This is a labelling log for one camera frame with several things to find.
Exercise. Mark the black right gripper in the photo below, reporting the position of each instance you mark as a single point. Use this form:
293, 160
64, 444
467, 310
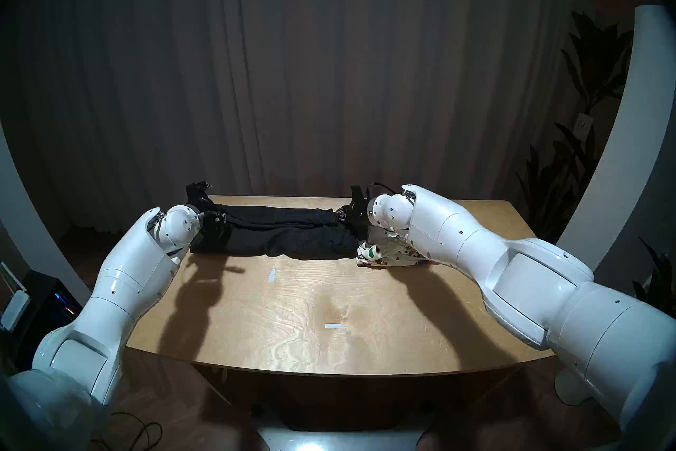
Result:
358, 212

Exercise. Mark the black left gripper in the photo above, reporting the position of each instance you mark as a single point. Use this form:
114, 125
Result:
211, 228

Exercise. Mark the white bear print shorts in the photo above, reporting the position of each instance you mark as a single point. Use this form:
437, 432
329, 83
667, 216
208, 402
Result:
391, 252

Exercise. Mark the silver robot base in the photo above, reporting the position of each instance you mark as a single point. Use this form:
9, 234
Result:
343, 439

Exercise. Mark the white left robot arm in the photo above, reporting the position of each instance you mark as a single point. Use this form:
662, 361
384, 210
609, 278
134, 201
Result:
116, 296

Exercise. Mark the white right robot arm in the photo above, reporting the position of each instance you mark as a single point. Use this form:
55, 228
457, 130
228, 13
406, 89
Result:
528, 270

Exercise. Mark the light wooden table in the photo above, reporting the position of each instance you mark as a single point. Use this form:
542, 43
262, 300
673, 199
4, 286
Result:
369, 328

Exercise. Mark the grey pleated curtain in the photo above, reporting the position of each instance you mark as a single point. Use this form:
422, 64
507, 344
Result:
327, 59

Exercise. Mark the black computer tower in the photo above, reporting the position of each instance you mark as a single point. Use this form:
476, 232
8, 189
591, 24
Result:
47, 302

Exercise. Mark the white box device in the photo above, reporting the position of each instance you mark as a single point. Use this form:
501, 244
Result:
16, 310

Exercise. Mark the white paper plant tag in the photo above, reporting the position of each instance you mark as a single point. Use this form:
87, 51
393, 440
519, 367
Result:
583, 126

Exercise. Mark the tall dark leafy plant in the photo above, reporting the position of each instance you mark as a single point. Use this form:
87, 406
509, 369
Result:
597, 59

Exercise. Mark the small dark leafy plant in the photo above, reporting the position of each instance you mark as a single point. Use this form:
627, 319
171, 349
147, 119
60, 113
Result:
657, 281

